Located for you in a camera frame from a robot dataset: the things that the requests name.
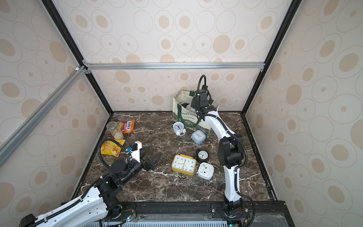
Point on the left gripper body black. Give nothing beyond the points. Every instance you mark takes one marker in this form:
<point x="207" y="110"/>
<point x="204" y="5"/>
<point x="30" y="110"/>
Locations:
<point x="133" y="170"/>

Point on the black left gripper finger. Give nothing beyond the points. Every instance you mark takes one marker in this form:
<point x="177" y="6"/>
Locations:
<point x="144" y="151"/>
<point x="152" y="162"/>

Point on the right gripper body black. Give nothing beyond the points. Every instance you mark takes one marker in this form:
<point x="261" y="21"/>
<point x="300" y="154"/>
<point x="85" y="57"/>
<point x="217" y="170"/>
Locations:
<point x="200" y="95"/>

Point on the small white round clock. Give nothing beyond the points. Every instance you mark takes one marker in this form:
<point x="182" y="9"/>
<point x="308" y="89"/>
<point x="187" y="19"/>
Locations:
<point x="179" y="129"/>

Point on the small black round clock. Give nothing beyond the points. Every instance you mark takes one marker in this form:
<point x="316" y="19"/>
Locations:
<point x="202" y="156"/>

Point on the white square clock orange hands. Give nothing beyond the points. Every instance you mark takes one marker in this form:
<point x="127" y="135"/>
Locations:
<point x="189" y="108"/>

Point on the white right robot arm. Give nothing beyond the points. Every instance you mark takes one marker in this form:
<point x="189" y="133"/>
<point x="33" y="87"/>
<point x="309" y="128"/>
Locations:
<point x="233" y="156"/>

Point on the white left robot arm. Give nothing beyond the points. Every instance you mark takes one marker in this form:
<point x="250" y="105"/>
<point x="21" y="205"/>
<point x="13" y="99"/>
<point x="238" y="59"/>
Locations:
<point x="99" y="200"/>

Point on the yellow chips snack bag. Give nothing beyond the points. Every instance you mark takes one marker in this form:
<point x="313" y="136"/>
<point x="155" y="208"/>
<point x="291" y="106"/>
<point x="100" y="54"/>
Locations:
<point x="111" y="149"/>

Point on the yellow rectangular alarm clock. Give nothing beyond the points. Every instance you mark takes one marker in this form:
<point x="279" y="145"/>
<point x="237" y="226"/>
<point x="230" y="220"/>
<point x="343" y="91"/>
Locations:
<point x="184" y="164"/>

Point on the orange Fox's candy bag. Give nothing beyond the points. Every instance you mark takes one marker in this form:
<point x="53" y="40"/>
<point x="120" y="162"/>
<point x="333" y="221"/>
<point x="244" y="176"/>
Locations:
<point x="127" y="126"/>

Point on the blue square clock white face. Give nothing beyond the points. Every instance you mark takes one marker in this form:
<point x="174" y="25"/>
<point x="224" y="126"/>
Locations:
<point x="198" y="137"/>

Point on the white square clock face-down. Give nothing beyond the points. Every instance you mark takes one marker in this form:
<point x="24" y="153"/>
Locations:
<point x="205" y="171"/>

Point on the canvas tote bag green handles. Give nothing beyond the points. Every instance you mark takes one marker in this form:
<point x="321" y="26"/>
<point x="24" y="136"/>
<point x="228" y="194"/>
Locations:
<point x="205" y="118"/>

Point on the aluminium horizontal back rail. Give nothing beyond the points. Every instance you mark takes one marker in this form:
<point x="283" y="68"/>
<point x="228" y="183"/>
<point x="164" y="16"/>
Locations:
<point x="174" y="66"/>

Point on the black vertical frame post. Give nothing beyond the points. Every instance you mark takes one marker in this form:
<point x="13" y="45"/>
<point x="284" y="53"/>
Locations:
<point x="62" y="28"/>

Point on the aluminium left side rail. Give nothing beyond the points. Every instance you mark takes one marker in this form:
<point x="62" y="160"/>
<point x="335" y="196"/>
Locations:
<point x="16" y="139"/>

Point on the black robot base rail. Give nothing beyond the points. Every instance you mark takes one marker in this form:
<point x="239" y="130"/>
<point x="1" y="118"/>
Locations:
<point x="198" y="214"/>

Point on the black right frame post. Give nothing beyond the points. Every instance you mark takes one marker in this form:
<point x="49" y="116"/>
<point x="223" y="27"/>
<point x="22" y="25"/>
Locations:
<point x="286" y="22"/>

